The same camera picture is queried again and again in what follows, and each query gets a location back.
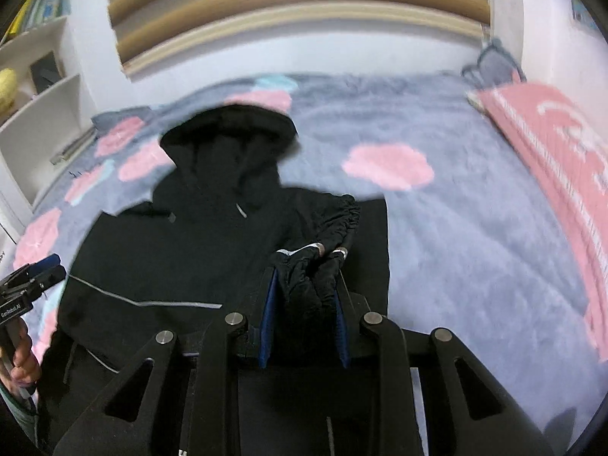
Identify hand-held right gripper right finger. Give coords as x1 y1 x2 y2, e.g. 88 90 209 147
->
332 289 556 456

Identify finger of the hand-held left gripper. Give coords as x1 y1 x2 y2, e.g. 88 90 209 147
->
0 266 67 298
4 253 62 280

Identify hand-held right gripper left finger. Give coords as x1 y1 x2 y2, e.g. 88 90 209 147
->
52 266 281 456

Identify black hooded jacket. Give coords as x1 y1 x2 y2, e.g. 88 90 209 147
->
35 104 393 456

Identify person's left forearm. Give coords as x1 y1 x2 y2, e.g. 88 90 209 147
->
0 382 40 445

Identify person's left hand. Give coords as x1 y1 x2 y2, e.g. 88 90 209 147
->
9 327 41 390

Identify grey rod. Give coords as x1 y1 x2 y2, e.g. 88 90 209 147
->
50 128 96 165

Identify white shelf unit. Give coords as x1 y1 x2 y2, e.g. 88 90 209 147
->
0 0 98 248

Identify grey blanket with pink flowers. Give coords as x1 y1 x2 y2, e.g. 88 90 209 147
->
12 71 600 442

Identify yellow plush toy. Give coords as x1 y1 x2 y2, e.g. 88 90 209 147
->
0 68 20 115

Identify row of books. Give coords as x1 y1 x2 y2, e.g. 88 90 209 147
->
8 0 72 36

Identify pink striped pillow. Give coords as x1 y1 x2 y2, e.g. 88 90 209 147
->
468 81 608 362

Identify grey cushion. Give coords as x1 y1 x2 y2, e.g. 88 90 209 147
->
461 38 526 90

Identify wooden headboard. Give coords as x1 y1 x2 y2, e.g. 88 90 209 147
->
102 0 492 78

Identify dark picture frame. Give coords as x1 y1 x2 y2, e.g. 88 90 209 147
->
29 51 65 94

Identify wall poster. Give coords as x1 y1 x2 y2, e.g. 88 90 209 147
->
569 0 602 35

